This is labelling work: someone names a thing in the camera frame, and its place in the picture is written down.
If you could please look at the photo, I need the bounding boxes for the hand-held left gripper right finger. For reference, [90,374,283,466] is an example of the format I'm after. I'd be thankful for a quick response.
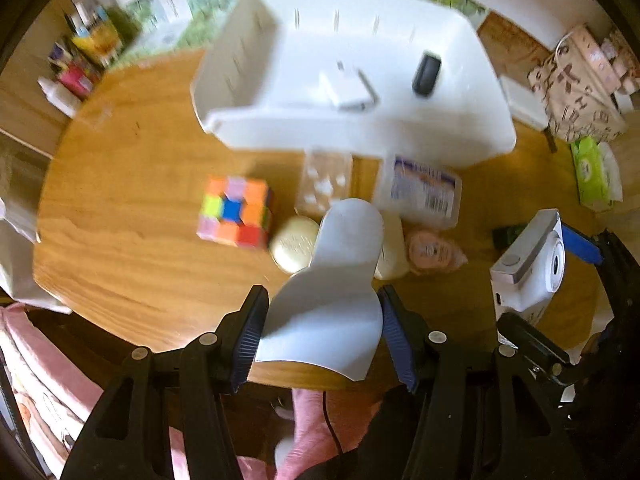
[378,284,588,480]

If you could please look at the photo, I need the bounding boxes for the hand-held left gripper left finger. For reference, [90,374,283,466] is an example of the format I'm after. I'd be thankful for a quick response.
[60,285,271,480]

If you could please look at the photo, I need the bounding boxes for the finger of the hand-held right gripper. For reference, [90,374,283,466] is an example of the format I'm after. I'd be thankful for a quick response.
[496,312,583,388]
[561,224,605,266]

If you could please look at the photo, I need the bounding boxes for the white toy camera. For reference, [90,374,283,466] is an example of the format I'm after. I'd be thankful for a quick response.
[490,208,568,328]

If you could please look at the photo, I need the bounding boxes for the white curved plastic piece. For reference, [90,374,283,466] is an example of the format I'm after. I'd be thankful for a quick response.
[254,198,386,382]

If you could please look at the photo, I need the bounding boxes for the pink snack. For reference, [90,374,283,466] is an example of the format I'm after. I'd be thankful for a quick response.
[404,228,470,276]

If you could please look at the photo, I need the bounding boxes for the colourful puzzle cube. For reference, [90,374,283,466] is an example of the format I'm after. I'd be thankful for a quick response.
[196,176,274,251]

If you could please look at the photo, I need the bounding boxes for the clear labelled plastic box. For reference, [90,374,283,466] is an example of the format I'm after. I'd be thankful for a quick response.
[372,154,463,230]

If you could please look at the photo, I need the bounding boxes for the white plastic bin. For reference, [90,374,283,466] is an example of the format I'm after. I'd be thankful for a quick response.
[191,0,517,167]

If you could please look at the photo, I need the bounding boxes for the green tissue pack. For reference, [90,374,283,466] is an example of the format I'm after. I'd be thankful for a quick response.
[571,137,625,211]

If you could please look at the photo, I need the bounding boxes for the pink cloth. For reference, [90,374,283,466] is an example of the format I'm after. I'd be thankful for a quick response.
[240,387,383,480]

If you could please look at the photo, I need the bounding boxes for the white rectangular box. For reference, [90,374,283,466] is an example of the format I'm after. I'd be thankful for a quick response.
[500,75,546,131]

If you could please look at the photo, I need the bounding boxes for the beige letter print tote bag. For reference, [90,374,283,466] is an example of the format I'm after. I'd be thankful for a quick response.
[528,22,628,143]

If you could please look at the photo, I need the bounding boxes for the small clear plastic box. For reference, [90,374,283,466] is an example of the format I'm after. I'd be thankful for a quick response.
[294,147,353,218]

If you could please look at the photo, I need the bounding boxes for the pink printed blanket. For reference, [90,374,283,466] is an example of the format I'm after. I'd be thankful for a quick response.
[0,305,101,480]

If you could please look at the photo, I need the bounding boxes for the brown cardboard sheet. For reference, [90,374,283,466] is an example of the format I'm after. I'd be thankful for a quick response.
[477,11,553,81]

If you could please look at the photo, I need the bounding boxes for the black computer mouse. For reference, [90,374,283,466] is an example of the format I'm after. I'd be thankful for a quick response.
[411,51,442,97]

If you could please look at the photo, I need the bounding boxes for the white cloth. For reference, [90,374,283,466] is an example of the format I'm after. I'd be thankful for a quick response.
[0,195,71,316]

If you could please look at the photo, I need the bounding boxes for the white charger adapter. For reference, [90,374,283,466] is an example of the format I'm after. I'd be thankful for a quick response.
[319,61,379,111]

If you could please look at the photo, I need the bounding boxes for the white bottle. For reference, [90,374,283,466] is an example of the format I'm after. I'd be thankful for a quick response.
[37,76,83,116]

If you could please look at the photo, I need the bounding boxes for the pink box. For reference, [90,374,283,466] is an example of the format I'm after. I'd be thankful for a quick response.
[57,62,98,98]

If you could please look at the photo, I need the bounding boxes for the wooden cabinet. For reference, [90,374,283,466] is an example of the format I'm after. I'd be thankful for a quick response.
[0,67,71,158]

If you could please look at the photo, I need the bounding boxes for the leafy green poster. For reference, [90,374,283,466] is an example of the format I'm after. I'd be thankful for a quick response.
[150,0,266,48]
[120,0,161,51]

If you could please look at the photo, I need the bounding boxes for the dark green fuzzy object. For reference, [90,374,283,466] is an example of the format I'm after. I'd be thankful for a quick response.
[107,6,142,47]

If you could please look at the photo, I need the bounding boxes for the small blue white box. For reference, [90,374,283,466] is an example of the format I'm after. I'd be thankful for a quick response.
[49,42,73,68]

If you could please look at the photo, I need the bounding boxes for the black cable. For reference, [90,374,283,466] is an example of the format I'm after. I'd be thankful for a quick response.
[322,390,346,461]

